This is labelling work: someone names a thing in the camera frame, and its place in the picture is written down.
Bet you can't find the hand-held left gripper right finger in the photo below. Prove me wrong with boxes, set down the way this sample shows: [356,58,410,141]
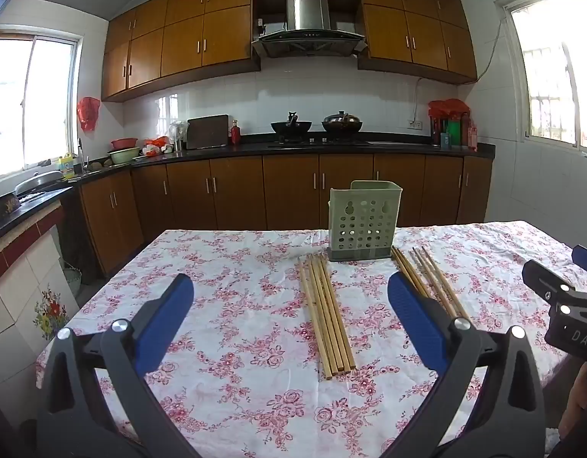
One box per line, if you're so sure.
[384,271,547,458]

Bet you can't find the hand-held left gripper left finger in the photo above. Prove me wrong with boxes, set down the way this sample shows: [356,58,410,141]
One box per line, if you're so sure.
[36,273,203,458]

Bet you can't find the green perforated utensil holder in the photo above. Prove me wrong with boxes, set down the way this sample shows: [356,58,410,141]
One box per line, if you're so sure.
[326,180,402,263]

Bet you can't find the clear jar with utensils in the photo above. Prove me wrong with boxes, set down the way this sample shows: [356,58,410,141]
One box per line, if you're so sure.
[169,121,189,152]

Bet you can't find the person's right hand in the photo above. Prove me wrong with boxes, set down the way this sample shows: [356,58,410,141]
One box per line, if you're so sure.
[558,361,587,445]

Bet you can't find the red floral tablecloth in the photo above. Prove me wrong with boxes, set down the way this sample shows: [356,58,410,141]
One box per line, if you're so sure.
[36,221,587,458]

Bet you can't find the pale round basket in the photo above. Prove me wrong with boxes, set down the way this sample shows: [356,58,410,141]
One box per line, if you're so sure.
[59,262,84,297]

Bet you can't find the green basin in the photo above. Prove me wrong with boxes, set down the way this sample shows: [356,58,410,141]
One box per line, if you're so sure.
[107,147,141,165]

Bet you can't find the red and white plastic bag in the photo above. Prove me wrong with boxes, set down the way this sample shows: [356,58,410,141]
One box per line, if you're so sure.
[141,136,175,157]

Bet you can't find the black kitchen countertop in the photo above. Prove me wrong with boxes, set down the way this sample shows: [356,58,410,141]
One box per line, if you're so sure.
[0,137,495,249]

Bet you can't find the wooden base cabinets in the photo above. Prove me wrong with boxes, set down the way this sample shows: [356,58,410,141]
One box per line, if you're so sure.
[78,153,493,277]

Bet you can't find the condiment bottles under red bag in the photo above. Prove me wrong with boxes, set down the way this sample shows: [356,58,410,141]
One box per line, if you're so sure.
[428,98,479,152]

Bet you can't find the grey pan lid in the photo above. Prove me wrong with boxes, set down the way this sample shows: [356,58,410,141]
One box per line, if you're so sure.
[14,170,65,196]

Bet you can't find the dark wooden cutting board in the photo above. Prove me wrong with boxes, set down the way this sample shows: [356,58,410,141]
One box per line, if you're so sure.
[186,114,230,150]

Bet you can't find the barred window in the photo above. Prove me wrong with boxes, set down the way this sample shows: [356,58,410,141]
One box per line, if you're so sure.
[502,0,587,153]

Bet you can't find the black decorated pot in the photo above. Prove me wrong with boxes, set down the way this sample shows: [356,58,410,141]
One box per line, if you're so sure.
[0,193,23,226]

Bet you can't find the black gas stove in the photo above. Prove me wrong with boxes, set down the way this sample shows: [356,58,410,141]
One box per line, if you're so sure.
[267,136,371,148]

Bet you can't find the dark pot with lid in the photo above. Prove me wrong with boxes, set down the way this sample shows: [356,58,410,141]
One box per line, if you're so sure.
[321,111,364,133]

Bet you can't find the red hanging plastic bag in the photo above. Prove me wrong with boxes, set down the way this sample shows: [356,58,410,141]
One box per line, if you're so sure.
[78,97,102,133]

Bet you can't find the black wok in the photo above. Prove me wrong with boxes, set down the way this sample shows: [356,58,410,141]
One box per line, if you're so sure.
[270,111,313,135]

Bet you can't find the steel range hood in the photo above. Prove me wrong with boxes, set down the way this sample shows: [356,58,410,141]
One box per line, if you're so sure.
[251,0,369,59]

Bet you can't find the white power cable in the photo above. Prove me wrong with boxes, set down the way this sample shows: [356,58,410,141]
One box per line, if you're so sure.
[412,16,507,122]

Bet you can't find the sliding window with metal frame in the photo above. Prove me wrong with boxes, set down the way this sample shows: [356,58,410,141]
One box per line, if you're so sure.
[0,32,84,184]

